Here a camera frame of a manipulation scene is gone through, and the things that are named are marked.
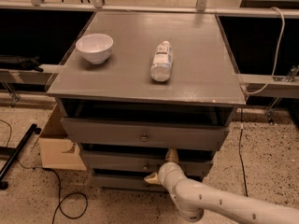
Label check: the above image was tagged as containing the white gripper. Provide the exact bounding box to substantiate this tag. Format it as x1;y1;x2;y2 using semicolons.
144;148;187;194

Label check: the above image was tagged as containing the grey drawer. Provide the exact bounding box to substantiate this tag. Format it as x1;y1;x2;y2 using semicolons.
61;118;229;151
92;174;205;193
81;150;212;176

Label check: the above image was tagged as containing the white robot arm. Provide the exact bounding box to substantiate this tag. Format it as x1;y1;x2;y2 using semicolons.
144;148;299;224

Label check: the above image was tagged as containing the grey bottom drawer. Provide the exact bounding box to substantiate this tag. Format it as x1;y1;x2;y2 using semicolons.
92;174;205;193

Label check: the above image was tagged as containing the grey top drawer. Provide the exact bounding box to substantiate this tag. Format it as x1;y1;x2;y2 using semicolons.
61;118;229;151

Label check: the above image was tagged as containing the grey drawer cabinet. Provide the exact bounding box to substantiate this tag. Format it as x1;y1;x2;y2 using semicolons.
48;12;245;180

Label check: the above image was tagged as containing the clear plastic bottle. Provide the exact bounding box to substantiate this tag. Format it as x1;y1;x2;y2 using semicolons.
150;41;173;82

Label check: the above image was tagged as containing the cardboard box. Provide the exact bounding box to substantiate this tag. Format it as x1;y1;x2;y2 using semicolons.
38;106;87;171

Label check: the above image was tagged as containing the white bowl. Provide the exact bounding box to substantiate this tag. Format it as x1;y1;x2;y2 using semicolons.
76;34;114;64

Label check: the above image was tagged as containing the black stand leg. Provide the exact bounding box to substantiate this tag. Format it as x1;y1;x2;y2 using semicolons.
0;124;41;190

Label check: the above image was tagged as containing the black cloth bundle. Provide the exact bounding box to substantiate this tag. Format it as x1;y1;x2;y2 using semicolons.
0;55;43;72

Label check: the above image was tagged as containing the black floor cable right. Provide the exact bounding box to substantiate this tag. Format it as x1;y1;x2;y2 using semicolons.
238;107;249;198

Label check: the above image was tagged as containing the black floor cable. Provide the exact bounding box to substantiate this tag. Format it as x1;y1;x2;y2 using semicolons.
238;107;249;198
0;119;89;224

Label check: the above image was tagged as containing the black floor cable left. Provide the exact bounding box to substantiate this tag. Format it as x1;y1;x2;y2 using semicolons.
0;119;89;224

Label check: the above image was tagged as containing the white hanging cable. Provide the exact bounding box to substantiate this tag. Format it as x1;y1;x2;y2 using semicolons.
240;7;286;96

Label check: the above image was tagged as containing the metal rail bracket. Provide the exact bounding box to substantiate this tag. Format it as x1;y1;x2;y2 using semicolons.
265;64;299;125

